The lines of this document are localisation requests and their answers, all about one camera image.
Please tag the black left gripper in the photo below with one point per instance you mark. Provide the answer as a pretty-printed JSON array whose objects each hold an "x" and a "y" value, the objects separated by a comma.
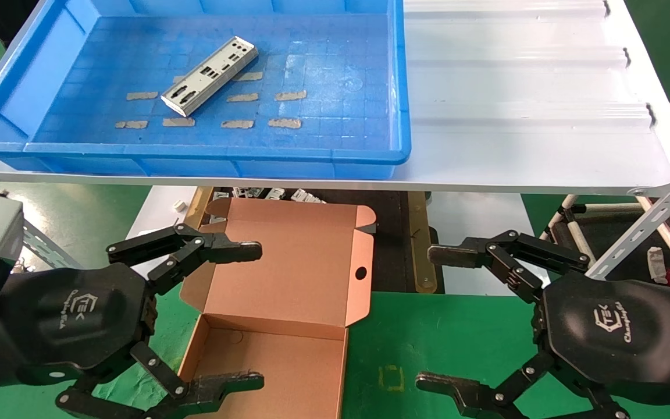
[{"x": 79, "y": 314}]

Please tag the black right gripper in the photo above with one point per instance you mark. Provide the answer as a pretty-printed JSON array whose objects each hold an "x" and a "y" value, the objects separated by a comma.
[{"x": 608, "y": 331}]

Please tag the open brown cardboard box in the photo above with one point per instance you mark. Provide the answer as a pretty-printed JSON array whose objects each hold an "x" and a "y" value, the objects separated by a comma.
[{"x": 288, "y": 279}]

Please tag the large blue plastic tray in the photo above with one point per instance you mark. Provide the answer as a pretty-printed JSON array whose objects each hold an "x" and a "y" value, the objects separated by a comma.
[{"x": 341, "y": 58}]

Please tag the brass coloured strip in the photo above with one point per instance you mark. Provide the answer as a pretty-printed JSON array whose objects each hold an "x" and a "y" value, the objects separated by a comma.
[
  {"x": 200, "y": 203},
  {"x": 422, "y": 250}
]

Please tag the black mat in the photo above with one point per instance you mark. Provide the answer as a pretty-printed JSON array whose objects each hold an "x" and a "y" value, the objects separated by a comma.
[{"x": 390, "y": 256}]

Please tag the loose silver metal part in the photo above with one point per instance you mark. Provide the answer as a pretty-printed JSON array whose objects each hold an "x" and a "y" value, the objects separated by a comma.
[
  {"x": 307, "y": 196},
  {"x": 248, "y": 192},
  {"x": 275, "y": 193}
]

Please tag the white pipe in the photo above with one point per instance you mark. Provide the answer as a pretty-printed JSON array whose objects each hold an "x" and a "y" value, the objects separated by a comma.
[
  {"x": 579, "y": 238},
  {"x": 553, "y": 221}
]

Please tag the perforated metal angle bar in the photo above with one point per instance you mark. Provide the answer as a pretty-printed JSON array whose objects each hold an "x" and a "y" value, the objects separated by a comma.
[
  {"x": 50, "y": 247},
  {"x": 643, "y": 227}
]

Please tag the cream horizontal rod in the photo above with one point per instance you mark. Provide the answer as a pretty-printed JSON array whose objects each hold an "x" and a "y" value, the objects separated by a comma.
[{"x": 614, "y": 207}]

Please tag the small white packet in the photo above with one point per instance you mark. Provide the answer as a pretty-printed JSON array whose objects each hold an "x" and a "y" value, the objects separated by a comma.
[{"x": 658, "y": 262}]

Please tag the white metal shelf board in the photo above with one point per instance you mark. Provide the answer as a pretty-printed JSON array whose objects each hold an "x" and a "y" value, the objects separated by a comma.
[{"x": 515, "y": 116}]

